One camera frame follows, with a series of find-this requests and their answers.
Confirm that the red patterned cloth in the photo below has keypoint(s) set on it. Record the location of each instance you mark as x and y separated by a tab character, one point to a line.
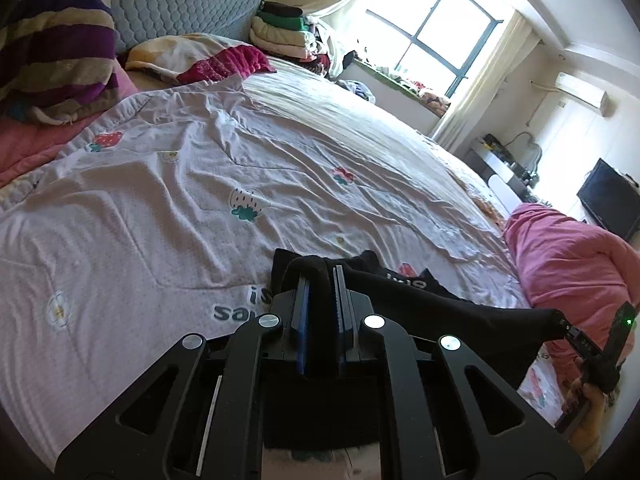
220	65

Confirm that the pink quilt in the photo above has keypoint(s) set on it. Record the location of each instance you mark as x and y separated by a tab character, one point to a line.
30	140

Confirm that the black sweater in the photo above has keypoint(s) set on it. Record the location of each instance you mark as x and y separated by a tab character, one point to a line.
450	325

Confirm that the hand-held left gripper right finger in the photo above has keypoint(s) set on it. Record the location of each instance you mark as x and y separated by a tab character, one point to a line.
340	320

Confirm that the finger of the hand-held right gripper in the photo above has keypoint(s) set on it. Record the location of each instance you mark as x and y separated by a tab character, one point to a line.
580	337

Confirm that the clothes heap on windowsill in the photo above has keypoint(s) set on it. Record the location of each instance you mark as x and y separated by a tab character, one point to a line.
430	97

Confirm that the pink blanket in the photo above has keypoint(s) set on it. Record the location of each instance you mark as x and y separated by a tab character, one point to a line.
565	260

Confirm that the pile of folded clothes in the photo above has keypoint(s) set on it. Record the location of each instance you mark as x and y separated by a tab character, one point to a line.
280	35

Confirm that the purple striped blanket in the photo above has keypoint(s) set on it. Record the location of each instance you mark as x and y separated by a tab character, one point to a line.
55	35

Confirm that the dark framed window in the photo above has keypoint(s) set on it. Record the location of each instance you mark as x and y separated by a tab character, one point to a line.
440	10

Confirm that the white and red crumpled cloth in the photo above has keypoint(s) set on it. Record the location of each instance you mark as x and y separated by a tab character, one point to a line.
165	52

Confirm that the white desk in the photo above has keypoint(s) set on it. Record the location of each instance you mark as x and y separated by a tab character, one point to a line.
500	170

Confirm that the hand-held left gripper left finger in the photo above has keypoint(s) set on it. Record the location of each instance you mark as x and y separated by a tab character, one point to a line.
301	320

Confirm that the grey quilted cushion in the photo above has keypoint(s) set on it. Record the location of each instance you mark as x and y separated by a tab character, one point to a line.
185	0

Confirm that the black monitor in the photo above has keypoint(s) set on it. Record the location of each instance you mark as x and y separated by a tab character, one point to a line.
607	195

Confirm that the white printed bed sheet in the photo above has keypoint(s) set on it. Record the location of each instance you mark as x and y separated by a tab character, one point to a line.
175	210

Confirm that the blue white patterned cloth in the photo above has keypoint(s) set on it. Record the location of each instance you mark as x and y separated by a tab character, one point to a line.
357	90

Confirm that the white air conditioner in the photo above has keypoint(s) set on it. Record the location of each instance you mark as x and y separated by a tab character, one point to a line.
580	91

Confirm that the person's right hand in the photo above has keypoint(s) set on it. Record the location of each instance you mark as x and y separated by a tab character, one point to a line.
590	410

